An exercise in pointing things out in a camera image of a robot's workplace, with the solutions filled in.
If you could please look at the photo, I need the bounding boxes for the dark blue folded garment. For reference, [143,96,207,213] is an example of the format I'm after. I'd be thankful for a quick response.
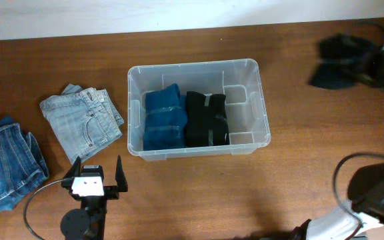
[143,83,188,151]

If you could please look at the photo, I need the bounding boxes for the light blue folded jeans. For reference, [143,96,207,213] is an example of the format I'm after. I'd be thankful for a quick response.
[39,84,124,163]

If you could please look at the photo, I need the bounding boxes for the clear plastic storage bin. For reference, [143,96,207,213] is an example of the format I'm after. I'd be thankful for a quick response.
[127,59,271,161]

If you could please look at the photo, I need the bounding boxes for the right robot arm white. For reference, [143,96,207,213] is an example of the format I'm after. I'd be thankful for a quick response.
[288,27,384,239]

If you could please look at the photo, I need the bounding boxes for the black garment taped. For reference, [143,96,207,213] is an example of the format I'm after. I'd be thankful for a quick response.
[184,91,230,147]

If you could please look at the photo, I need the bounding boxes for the dark navy garment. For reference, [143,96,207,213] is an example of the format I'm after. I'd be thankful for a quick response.
[308,34,378,90]

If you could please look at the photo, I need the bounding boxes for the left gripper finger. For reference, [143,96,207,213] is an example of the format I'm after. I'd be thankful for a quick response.
[115,155,128,192]
[63,157,81,181]

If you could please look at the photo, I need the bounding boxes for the left gripper white camera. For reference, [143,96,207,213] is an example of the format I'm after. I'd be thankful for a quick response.
[71,176,104,197]

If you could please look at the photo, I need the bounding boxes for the dark blue folded jeans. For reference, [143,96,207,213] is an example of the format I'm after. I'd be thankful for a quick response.
[0,116,49,211]

